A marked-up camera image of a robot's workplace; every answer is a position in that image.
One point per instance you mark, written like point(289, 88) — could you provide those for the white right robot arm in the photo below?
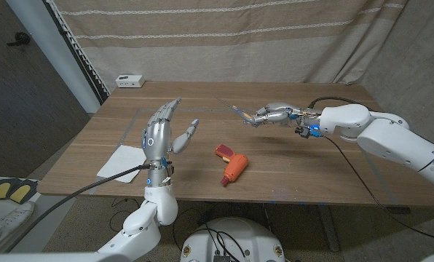
point(384, 134)

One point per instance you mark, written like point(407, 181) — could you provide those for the grey metal table leg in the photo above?
point(328, 225)

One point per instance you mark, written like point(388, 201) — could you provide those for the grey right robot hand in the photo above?
point(275, 114)

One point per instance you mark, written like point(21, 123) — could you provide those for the white power strip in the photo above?
point(129, 81)

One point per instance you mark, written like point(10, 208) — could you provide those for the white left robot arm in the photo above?
point(148, 222)

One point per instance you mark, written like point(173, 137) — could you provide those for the black white triangle-pattern trim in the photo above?
point(78, 54)

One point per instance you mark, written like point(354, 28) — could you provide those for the white robot chest rim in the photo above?
point(57, 257)

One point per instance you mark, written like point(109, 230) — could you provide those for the orange grey scissors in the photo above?
point(239, 111)

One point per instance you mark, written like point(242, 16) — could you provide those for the orange toy drill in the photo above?
point(235, 167)

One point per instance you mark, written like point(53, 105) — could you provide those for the white tissue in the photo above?
point(120, 165)

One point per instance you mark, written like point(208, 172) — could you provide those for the white shoe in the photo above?
point(9, 225)

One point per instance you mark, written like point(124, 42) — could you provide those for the yellow black foot pedal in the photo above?
point(0, 190)
point(22, 193)

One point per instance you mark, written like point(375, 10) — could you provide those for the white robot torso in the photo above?
point(235, 236)

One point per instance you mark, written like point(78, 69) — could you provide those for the beige striped backdrop curtain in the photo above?
point(202, 54)

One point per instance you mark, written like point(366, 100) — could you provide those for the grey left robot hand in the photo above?
point(158, 138)

